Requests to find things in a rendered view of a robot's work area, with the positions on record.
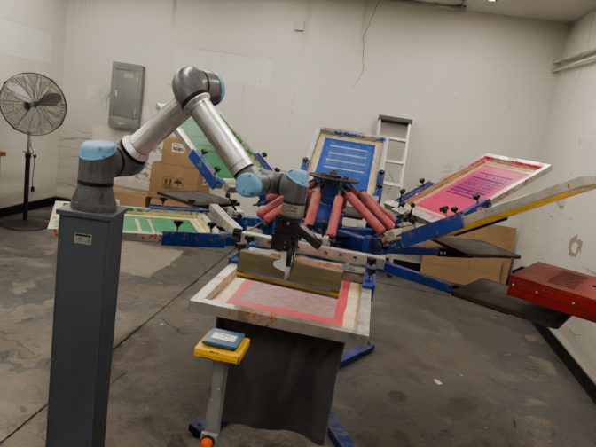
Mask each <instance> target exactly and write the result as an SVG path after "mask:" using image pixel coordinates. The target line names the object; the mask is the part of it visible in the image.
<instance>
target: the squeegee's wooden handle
mask: <svg viewBox="0 0 596 447"><path fill-rule="evenodd" d="M280 258H281V257H279V256H275V255H266V254H263V253H258V252H254V251H249V250H245V249H241V250H240V251H239V260H238V267H237V271H238V272H242V273H244V272H245V271H251V272H255V273H260V274H263V275H268V276H272V277H276V278H285V272H283V271H281V270H279V269H277V268H275V267H274V266H273V263H274V261H277V260H279V259H280ZM342 277H343V270H339V269H335V268H330V267H325V266H322V265H317V264H313V263H305V262H301V261H296V260H293V261H292V265H291V270H290V276H289V277H288V278H287V279H288V280H293V281H297V282H301V283H305V284H310V285H313V286H322V287H325V288H330V289H331V292H334V293H337V294H338V293H339V292H340V290H341V282H342Z"/></svg>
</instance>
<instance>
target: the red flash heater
mask: <svg viewBox="0 0 596 447"><path fill-rule="evenodd" d="M507 285H508V290H507V295H510V296H512V297H516V298H519V299H522V300H524V301H527V302H532V303H535V304H538V305H541V306H544V307H546V308H549V309H552V310H557V311H560V312H563V313H566V314H569V315H571V316H574V317H577V318H582V319H585V320H588V321H591V322H593V323H596V287H593V285H595V286H596V277H594V276H590V275H587V274H583V273H580V272H577V271H571V270H568V269H564V268H561V267H558V266H554V265H551V264H548V263H541V262H537V263H533V264H531V265H530V266H528V267H526V268H523V269H521V270H519V271H517V272H515V273H513V274H510V275H509V279H508V283H507Z"/></svg>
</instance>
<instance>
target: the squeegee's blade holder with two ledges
mask: <svg viewBox="0 0 596 447"><path fill-rule="evenodd" d="M244 274H245V275H248V276H253V277H258V278H265V279H269V280H273V281H278V282H282V283H286V284H290V285H294V286H302V287H306V288H310V289H315V290H318V291H323V292H328V293H330V292H331V289H330V288H325V287H322V286H313V285H310V284H305V283H301V282H297V281H293V280H288V279H287V280H284V279H283V278H276V277H272V276H268V275H263V274H260V273H255V272H251V271H245V272H244Z"/></svg>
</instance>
